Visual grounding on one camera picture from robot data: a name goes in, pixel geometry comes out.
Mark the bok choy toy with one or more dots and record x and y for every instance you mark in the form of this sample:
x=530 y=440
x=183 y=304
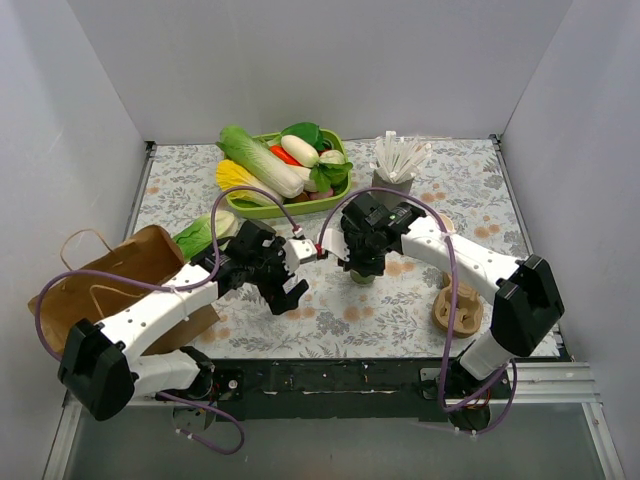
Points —
x=331 y=170

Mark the brown cardboard cup carrier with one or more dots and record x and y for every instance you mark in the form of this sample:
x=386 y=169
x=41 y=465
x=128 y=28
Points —
x=469 y=310

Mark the green leafy vegetable toy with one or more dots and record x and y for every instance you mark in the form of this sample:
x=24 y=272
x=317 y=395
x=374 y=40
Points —
x=308 y=132

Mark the small green cabbage toy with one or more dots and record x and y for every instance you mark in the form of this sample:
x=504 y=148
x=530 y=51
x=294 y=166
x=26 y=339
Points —
x=198 y=236

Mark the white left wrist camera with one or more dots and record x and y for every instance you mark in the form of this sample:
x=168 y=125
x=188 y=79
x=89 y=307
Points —
x=298 y=252

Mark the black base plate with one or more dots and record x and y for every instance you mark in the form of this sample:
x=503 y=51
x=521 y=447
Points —
x=252 y=389

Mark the white radish toy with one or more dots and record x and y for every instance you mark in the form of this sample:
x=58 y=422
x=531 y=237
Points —
x=305 y=154

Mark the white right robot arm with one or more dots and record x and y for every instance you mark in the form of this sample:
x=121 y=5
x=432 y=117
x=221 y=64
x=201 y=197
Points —
x=523 y=294

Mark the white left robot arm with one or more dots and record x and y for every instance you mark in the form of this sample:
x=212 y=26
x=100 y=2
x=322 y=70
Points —
x=104 y=365

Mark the green plastic tray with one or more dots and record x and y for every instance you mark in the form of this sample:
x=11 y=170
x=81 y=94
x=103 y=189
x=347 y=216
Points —
x=250 y=210

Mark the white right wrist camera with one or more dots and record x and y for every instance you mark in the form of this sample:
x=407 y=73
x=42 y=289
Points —
x=333 y=242

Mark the green paper coffee cup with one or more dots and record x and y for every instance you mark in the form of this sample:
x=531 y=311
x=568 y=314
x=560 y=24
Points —
x=361 y=279

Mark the yellow napa cabbage toy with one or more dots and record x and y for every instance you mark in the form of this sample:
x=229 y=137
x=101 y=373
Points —
x=229 y=175

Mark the brown paper bag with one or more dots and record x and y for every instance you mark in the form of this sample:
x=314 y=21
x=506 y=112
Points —
x=150 y=256

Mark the floral table mat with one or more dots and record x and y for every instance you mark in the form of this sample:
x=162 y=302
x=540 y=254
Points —
x=391 y=317

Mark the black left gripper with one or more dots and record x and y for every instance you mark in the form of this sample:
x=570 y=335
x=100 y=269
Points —
x=273 y=283

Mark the white wrapped straws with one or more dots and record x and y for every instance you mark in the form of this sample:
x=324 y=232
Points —
x=397 y=158

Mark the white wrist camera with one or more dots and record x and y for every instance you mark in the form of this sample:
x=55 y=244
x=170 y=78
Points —
x=333 y=242
x=298 y=252

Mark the green napa cabbage toy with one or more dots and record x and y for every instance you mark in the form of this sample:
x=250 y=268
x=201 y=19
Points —
x=257 y=159

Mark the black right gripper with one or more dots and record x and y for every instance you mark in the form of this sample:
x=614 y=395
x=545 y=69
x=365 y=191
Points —
x=364 y=262

